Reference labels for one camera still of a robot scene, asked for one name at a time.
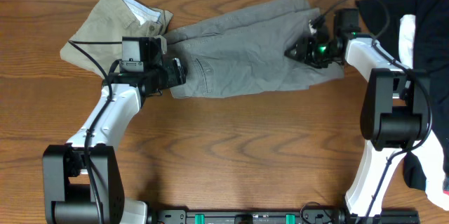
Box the grey shorts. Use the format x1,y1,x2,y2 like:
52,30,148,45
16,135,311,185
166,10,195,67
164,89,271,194
165,0,344,98

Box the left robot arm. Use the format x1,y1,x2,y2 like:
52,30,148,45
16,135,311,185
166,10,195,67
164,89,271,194
42,36,187,223

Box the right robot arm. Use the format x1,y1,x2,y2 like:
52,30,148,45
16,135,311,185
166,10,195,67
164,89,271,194
285,8,433,223

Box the black garment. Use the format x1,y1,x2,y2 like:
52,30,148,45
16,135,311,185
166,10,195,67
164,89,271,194
356,0,448,173

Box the folded khaki shorts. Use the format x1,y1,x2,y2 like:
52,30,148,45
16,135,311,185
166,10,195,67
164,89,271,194
70,0,173,72

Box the left green clamp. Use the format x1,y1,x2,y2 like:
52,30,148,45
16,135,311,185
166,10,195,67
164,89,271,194
194,214,205,224

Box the green clamp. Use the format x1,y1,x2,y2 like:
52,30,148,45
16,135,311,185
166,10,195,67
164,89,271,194
194,214,205,224
286,214,295,224

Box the right green clamp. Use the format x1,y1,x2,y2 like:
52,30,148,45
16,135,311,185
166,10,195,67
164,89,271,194
286,214,295,224

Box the right black cable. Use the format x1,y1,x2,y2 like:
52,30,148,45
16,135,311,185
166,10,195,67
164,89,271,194
310,0,434,224

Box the black cable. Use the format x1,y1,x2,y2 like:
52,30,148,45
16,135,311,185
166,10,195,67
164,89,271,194
310,0,434,224
67,39,123,224

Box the left black cable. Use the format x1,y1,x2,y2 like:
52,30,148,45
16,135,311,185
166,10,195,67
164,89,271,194
67,39,123,224

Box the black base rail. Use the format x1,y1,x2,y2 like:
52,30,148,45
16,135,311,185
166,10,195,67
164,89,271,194
146,206,421,224

